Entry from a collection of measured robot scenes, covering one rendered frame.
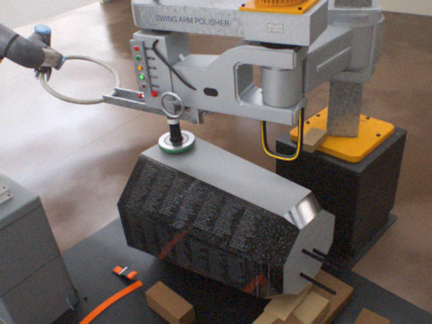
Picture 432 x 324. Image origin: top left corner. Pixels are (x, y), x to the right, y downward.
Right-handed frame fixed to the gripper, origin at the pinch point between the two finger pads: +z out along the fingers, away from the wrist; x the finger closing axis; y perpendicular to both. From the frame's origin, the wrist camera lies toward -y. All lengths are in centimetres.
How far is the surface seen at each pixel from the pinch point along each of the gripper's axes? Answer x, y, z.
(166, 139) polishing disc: 80, 36, -2
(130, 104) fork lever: 56, 26, -14
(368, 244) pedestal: 226, 62, 34
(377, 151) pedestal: 201, 44, -31
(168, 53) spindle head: 69, 38, -60
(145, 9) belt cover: 55, 31, -76
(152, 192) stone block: 77, 66, 13
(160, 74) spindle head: 68, 39, -47
